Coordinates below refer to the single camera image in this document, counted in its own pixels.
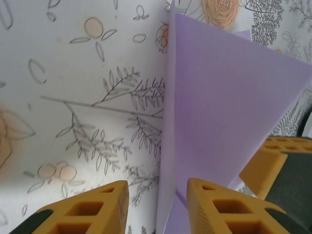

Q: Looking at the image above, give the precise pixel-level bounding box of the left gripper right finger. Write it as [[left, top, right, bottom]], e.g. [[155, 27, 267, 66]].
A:
[[187, 177, 303, 234]]

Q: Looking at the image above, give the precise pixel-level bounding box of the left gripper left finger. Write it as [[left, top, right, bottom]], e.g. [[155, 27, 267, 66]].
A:
[[9, 180, 130, 234]]

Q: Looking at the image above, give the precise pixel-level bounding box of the purple cloth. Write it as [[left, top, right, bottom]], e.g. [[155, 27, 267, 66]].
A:
[[155, 0, 310, 234]]

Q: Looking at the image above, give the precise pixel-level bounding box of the floral printed table mat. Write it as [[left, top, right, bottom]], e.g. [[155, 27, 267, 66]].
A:
[[0, 0, 312, 234]]

